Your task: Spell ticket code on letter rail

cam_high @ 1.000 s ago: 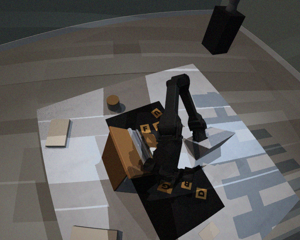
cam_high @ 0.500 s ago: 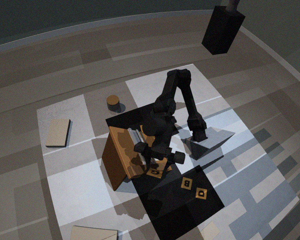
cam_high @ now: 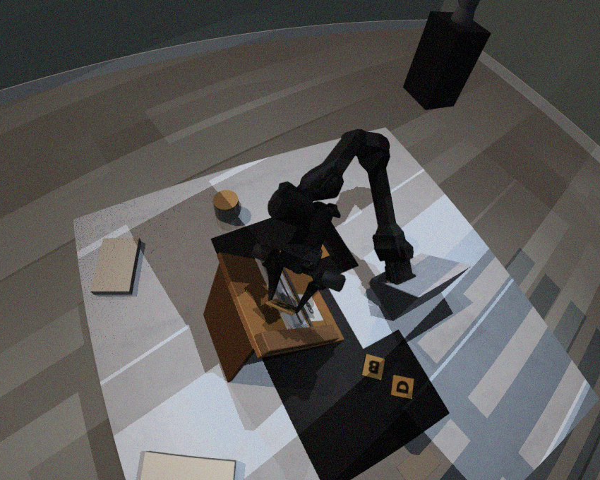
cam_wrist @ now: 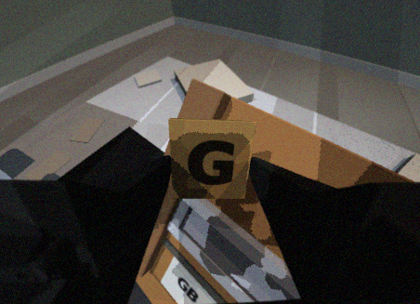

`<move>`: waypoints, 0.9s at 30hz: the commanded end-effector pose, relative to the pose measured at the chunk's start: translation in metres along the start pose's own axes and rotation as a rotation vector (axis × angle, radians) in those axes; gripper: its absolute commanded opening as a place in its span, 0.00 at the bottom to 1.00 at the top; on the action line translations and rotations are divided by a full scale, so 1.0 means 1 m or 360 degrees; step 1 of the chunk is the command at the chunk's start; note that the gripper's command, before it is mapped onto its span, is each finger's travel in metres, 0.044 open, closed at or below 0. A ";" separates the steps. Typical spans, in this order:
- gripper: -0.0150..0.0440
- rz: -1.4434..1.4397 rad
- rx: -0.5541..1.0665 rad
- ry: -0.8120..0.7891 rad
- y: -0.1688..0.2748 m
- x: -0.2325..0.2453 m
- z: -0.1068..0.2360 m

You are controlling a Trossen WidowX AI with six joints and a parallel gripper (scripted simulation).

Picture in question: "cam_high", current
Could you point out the tan flat rectangular board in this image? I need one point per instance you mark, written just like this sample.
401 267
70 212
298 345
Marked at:
116 266

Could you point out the white paper ticket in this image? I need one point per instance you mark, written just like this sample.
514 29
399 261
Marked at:
312 310

